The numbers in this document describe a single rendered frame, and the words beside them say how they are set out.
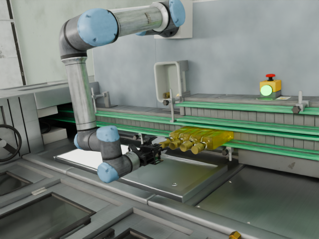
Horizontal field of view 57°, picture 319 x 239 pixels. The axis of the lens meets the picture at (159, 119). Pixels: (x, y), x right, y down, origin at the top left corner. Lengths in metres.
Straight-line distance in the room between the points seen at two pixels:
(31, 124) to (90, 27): 1.09
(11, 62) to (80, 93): 3.81
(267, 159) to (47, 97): 1.35
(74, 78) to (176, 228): 0.63
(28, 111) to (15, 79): 2.98
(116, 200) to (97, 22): 0.65
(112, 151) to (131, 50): 1.00
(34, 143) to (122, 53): 0.79
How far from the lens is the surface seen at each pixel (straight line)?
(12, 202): 1.43
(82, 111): 1.12
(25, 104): 1.93
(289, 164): 1.35
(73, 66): 1.12
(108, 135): 1.02
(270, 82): 1.35
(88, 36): 0.99
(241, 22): 1.47
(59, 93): 2.03
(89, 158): 1.62
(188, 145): 1.22
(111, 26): 1.03
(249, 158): 1.41
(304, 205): 1.15
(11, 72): 4.88
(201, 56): 1.58
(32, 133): 1.96
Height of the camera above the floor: 2.07
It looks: 46 degrees down
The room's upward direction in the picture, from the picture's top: 110 degrees counter-clockwise
